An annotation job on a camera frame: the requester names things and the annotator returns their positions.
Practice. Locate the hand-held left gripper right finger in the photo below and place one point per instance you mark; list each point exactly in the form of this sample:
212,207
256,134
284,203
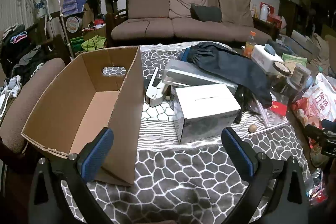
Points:
237,158

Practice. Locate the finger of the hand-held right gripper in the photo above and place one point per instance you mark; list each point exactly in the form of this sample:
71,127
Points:
315,132
328,123

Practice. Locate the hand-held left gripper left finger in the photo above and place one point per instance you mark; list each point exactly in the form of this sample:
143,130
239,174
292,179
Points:
95,158

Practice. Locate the white rectangular box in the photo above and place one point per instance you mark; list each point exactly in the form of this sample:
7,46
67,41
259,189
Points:
204,100

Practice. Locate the brown cardboard box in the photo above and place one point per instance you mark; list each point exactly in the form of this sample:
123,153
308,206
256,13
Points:
65,98

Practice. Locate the dark navy elastic-cuffed garment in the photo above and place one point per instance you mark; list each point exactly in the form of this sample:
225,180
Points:
223,61

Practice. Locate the white plastic container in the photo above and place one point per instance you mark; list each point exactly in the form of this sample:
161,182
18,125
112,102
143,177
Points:
263,58

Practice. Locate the red white snack bag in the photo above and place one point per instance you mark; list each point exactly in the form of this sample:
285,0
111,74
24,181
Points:
320,100

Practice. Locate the small brown nut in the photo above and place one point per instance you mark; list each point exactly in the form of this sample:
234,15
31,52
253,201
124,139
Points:
252,128

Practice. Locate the clear plastic zip bag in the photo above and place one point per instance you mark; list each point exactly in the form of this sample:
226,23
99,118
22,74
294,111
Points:
273,124

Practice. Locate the red packet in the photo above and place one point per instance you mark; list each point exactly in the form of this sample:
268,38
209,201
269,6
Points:
278,108

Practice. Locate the grey lidded glass jar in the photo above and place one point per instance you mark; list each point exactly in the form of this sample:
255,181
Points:
300,75

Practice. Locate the dark lidded glass jar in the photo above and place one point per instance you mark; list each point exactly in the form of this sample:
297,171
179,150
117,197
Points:
280,74

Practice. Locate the grey white patterned blanket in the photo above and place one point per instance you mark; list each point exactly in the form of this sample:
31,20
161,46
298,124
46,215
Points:
170,174

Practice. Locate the green packet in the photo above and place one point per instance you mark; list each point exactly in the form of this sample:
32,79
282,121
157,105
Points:
295,59

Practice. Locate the brown armchair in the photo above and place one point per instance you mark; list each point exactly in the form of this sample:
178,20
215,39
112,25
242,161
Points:
31,98

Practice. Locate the white clothes pile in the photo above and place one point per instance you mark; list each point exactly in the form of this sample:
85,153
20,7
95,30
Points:
10,92

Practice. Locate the orange drink bottle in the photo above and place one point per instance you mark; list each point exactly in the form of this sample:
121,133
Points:
249,47

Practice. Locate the green bag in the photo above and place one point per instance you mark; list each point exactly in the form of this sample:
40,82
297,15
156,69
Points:
93,44

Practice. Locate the red gift box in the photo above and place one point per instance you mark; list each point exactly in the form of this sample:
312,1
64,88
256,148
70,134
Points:
277,21

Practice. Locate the blue box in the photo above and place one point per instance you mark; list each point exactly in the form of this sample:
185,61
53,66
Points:
183,55

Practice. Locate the white thermos jug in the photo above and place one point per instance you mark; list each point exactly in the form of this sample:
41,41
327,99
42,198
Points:
264,12

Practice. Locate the dark clothes pile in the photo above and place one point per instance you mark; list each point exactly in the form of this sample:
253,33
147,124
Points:
18,50

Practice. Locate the round tin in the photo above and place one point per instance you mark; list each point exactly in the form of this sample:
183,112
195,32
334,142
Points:
74,24

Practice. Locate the brown sofa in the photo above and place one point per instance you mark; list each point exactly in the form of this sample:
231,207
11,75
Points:
147,27

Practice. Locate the beige sofa cushion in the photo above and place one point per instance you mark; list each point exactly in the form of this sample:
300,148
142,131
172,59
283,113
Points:
181,3
236,8

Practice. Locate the dark grey pillow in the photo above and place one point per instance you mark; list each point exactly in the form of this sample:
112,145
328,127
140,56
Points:
206,12

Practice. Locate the blue package stack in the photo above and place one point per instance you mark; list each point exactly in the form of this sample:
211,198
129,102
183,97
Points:
73,5

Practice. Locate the white standing rack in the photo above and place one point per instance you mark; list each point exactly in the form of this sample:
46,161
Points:
59,3

